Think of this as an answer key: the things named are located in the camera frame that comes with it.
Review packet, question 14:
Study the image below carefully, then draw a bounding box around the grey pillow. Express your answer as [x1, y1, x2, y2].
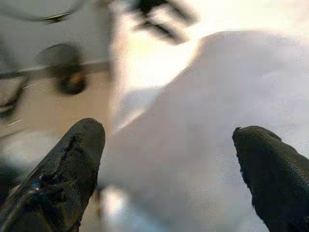
[96, 30, 309, 232]

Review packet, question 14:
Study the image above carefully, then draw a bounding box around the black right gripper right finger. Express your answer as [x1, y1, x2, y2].
[232, 125, 309, 232]

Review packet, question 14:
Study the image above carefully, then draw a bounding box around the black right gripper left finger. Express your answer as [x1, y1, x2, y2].
[0, 117, 106, 232]

